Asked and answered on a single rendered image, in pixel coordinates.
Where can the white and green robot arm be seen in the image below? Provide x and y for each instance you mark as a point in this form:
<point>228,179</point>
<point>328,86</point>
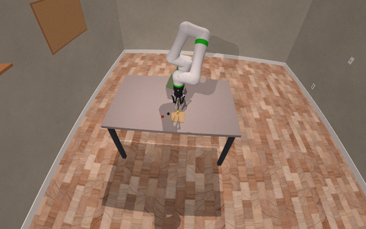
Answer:
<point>185,63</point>

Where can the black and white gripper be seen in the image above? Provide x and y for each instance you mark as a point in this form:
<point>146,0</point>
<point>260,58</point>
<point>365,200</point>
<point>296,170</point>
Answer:
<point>178,95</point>

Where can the tan flat mat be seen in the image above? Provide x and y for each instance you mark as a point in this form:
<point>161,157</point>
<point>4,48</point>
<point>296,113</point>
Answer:
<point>177,117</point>

